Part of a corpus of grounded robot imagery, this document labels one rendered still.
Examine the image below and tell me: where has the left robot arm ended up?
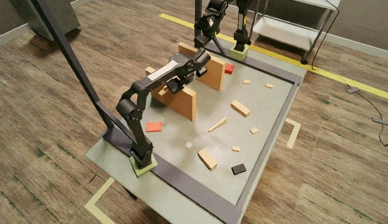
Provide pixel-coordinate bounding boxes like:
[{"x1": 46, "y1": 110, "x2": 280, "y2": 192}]
[{"x1": 194, "y1": 0, "x2": 252, "y2": 52}]

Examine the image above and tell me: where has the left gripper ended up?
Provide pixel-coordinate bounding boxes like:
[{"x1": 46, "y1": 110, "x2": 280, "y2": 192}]
[{"x1": 194, "y1": 27, "x2": 220, "y2": 49}]

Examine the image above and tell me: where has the tan wooden rail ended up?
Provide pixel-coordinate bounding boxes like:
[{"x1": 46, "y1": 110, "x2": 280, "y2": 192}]
[{"x1": 158, "y1": 76, "x2": 180, "y2": 102}]

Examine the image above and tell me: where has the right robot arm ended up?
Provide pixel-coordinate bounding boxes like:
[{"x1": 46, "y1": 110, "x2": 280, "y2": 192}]
[{"x1": 116, "y1": 48, "x2": 211, "y2": 170}]

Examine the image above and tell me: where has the orange flat rectangular block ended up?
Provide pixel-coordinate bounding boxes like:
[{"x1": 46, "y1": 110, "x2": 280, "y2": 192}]
[{"x1": 145, "y1": 122, "x2": 162, "y2": 132}]

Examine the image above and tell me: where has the red wedge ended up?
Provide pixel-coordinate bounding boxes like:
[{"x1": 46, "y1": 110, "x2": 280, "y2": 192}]
[{"x1": 224, "y1": 63, "x2": 234, "y2": 74}]

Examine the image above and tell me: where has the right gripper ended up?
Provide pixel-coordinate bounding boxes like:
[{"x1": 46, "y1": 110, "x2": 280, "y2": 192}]
[{"x1": 166, "y1": 66, "x2": 208, "y2": 95}]

